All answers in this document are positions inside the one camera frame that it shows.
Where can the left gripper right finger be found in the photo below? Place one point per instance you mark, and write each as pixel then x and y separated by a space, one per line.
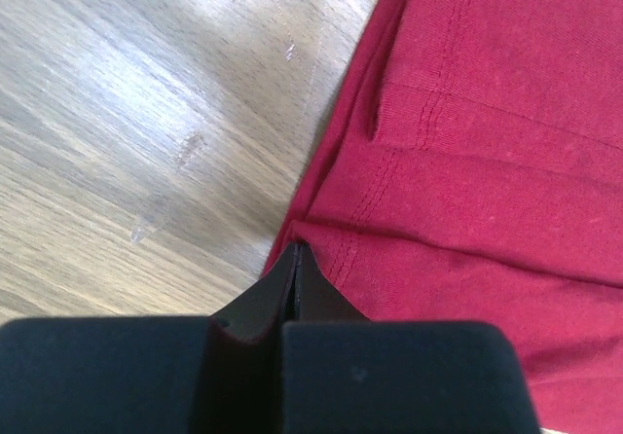
pixel 342 373

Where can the dark red t-shirt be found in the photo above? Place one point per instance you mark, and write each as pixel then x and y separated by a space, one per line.
pixel 472 169

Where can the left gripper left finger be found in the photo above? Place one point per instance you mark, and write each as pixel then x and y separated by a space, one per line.
pixel 149 374

